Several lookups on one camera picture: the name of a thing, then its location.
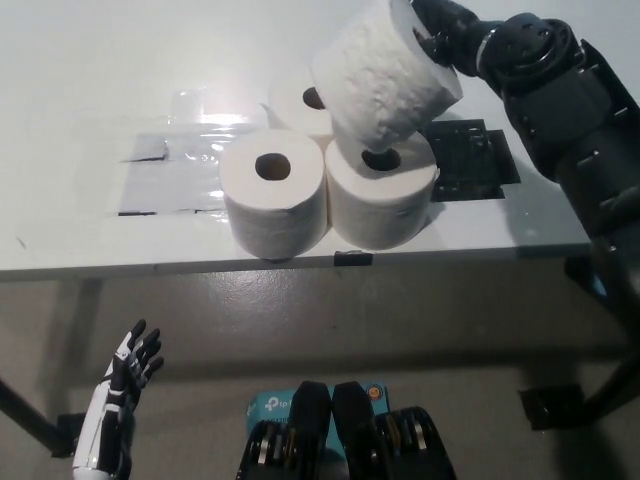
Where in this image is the smooth white toilet paper roll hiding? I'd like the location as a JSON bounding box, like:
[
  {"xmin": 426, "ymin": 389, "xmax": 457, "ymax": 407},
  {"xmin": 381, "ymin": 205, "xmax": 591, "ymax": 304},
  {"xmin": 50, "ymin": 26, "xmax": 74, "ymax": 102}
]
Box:
[
  {"xmin": 219, "ymin": 128, "xmax": 329, "ymax": 261},
  {"xmin": 324, "ymin": 134, "xmax": 441, "ymax": 251},
  {"xmin": 259, "ymin": 69, "xmax": 334, "ymax": 140}
]

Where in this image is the grey glossy tape patch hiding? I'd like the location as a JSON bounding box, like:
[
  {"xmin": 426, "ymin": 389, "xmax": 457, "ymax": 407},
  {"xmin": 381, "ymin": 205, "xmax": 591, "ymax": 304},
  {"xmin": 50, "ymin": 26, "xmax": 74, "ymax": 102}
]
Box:
[{"xmin": 104, "ymin": 89, "xmax": 271, "ymax": 220}]

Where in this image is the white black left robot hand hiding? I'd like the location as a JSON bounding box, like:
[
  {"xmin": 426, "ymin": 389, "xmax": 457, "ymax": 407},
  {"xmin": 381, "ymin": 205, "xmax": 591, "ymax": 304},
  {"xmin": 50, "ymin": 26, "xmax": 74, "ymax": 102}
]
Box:
[{"xmin": 71, "ymin": 319, "xmax": 165, "ymax": 476}]

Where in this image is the embossed white toilet paper roll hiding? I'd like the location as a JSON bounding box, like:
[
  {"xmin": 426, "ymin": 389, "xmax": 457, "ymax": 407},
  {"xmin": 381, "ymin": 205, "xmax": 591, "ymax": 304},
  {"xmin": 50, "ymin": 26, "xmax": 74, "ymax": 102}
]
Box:
[{"xmin": 310, "ymin": 0, "xmax": 464, "ymax": 151}]

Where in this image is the small black tape tab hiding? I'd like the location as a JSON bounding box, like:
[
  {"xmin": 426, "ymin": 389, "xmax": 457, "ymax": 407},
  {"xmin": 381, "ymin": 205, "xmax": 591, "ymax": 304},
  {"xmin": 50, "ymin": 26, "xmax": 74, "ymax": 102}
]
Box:
[{"xmin": 333, "ymin": 249, "xmax": 374, "ymax": 266}]

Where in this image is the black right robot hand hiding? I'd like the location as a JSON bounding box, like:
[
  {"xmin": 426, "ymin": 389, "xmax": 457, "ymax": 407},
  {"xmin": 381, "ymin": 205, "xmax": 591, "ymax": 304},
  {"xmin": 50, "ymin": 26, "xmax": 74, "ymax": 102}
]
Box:
[{"xmin": 407, "ymin": 0, "xmax": 490, "ymax": 78}]

